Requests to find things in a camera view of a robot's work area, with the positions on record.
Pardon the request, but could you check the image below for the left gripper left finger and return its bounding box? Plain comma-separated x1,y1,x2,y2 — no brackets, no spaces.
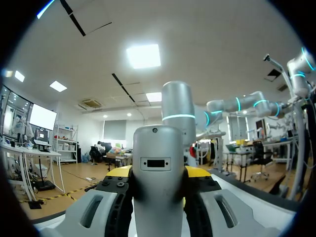
55,165,134,237

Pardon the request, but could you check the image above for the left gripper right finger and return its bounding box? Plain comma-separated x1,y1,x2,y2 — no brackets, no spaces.
184,165,266,237

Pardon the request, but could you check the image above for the person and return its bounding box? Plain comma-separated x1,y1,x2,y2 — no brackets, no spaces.
94,141,107,161

